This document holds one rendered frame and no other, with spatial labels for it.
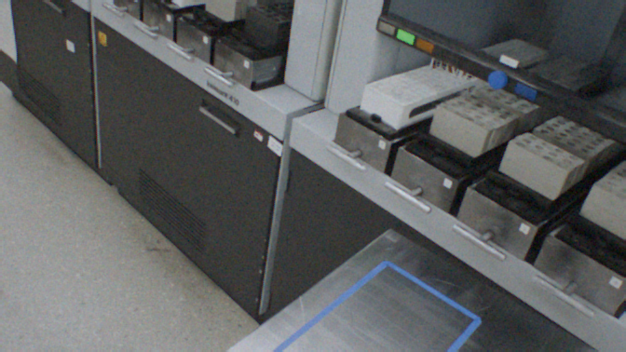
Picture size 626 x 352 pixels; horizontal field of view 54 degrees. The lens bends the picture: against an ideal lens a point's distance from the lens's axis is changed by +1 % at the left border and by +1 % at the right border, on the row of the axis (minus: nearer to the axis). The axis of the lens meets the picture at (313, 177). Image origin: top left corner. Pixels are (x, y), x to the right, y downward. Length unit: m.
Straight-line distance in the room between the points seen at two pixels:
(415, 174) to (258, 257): 0.60
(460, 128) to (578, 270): 0.32
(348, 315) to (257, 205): 0.80
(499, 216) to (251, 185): 0.67
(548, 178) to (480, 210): 0.12
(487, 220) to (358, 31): 0.46
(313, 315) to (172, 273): 1.27
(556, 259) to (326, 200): 0.51
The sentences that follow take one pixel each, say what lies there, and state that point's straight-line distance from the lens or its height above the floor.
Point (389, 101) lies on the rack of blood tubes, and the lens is 1.18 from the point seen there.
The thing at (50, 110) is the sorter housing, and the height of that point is 0.18.
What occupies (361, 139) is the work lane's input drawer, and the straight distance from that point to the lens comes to 1.20.
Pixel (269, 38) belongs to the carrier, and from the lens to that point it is 1.44.
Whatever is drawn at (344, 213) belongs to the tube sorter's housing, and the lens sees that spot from 1.30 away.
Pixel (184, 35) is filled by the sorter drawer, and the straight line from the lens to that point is 1.58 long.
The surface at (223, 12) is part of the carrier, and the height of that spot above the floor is 0.84.
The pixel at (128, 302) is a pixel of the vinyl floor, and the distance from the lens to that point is 1.90.
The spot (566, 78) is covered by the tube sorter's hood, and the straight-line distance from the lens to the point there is 1.04.
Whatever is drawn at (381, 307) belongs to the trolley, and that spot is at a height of 0.82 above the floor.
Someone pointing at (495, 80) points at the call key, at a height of 0.98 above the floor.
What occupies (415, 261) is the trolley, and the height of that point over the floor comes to 0.82.
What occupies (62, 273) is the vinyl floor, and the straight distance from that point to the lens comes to 2.01.
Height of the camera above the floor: 1.35
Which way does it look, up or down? 33 degrees down
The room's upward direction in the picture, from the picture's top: 10 degrees clockwise
